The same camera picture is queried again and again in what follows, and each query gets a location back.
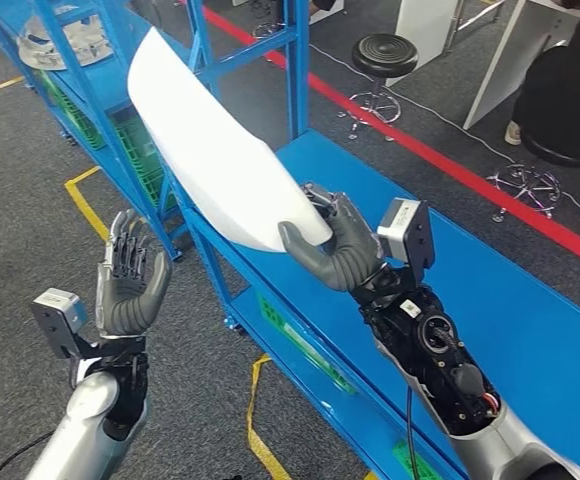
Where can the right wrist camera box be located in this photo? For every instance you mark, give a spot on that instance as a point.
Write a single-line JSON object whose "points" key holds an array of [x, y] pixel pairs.
{"points": [[402, 228]]}

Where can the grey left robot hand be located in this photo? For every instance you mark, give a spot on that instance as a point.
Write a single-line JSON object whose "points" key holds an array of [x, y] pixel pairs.
{"points": [[125, 305]]}

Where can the person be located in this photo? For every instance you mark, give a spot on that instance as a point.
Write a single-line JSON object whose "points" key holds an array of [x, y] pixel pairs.
{"points": [[565, 86]]}

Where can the white desk side panel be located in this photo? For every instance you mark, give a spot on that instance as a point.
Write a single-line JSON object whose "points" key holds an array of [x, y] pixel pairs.
{"points": [[515, 60], [425, 33]]}

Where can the red barrier tape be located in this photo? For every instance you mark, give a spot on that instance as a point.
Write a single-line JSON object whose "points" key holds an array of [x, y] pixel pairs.
{"points": [[420, 152]]}

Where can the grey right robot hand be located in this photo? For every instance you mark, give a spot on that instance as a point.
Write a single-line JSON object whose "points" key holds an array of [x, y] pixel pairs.
{"points": [[350, 252]]}

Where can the blue metal shelf rack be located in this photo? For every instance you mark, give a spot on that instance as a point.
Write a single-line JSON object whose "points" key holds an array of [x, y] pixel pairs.
{"points": [[85, 86], [470, 298]]}

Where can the yellow floor tape marking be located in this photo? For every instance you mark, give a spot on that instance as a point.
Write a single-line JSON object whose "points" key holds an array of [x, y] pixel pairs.
{"points": [[257, 424]]}

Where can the white curved plastic part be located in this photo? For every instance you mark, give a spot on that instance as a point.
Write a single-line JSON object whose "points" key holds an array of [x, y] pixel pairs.
{"points": [[210, 152]]}

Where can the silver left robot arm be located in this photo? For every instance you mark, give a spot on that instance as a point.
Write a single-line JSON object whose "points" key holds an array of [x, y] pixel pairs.
{"points": [[88, 424]]}

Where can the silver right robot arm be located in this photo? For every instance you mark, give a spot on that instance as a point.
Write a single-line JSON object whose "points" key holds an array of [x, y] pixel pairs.
{"points": [[435, 371]]}

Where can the black round stool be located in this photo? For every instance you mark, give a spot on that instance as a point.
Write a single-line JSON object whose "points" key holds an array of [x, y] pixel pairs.
{"points": [[550, 156], [385, 54]]}

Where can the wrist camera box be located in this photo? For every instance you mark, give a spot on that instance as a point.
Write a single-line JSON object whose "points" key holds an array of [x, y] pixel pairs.
{"points": [[57, 314], [402, 228]]}

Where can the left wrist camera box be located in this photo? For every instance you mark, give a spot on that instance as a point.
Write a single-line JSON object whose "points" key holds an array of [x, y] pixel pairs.
{"points": [[57, 314]]}

